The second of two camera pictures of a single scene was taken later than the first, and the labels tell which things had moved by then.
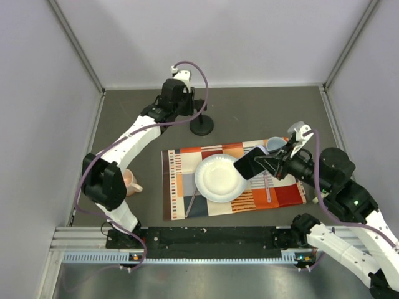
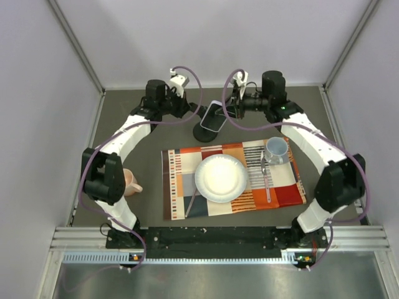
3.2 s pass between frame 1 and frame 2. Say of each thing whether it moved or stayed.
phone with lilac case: moved
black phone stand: moved
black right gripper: moved
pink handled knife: stayed
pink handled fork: stayed
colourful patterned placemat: stayed
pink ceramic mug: stayed
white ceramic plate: stayed
